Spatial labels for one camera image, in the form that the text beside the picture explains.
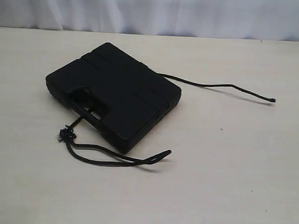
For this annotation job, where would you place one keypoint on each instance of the black plastic carry case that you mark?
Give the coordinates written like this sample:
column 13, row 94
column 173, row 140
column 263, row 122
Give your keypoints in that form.
column 118, row 95

